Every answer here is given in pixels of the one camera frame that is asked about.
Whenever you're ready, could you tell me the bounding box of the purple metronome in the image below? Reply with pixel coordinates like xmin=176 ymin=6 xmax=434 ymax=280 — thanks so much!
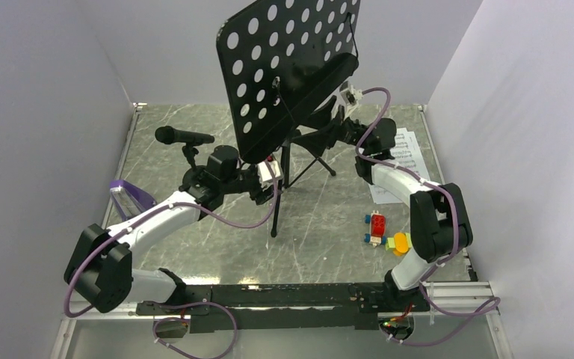
xmin=109 ymin=179 xmax=157 ymax=221

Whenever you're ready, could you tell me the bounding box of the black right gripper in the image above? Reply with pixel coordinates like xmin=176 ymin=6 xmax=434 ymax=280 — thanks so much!
xmin=291 ymin=96 xmax=371 ymax=158

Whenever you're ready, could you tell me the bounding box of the red toy block car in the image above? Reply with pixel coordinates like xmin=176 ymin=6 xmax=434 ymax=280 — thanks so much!
xmin=363 ymin=211 xmax=387 ymax=247

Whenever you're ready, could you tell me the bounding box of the green orange toy block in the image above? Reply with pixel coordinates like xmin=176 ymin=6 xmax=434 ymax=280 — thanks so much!
xmin=385 ymin=232 xmax=413 ymax=257

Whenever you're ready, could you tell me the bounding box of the black desktop microphone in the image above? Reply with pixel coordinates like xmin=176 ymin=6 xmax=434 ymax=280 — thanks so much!
xmin=155 ymin=126 xmax=215 ymax=171

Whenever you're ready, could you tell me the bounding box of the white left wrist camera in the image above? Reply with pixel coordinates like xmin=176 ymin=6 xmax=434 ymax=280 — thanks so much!
xmin=257 ymin=159 xmax=283 ymax=188

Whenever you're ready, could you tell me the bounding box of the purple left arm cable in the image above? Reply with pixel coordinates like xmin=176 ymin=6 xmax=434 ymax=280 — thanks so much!
xmin=63 ymin=168 xmax=281 ymax=359

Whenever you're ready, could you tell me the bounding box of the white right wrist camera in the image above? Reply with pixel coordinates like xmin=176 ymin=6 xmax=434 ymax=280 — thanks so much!
xmin=339 ymin=81 xmax=363 ymax=108

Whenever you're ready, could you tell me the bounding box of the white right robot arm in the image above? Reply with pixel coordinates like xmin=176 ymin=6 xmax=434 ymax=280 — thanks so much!
xmin=300 ymin=100 xmax=473 ymax=310

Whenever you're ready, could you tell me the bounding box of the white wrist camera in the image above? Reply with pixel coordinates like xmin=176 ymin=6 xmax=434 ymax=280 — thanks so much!
xmin=257 ymin=159 xmax=283 ymax=188
xmin=339 ymin=81 xmax=363 ymax=108

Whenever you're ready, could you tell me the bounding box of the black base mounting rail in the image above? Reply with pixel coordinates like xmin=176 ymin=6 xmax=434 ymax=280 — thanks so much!
xmin=136 ymin=283 xmax=429 ymax=334

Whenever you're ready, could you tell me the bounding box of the black tripod music stand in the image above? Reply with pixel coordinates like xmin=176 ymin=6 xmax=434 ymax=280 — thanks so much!
xmin=215 ymin=0 xmax=362 ymax=239

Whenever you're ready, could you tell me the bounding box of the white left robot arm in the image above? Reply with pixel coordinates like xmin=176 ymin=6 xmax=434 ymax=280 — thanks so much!
xmin=64 ymin=146 xmax=283 ymax=318

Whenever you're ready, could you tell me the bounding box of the sheet music page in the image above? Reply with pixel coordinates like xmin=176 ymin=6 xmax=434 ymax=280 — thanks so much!
xmin=370 ymin=133 xmax=436 ymax=205
xmin=395 ymin=128 xmax=414 ymax=147

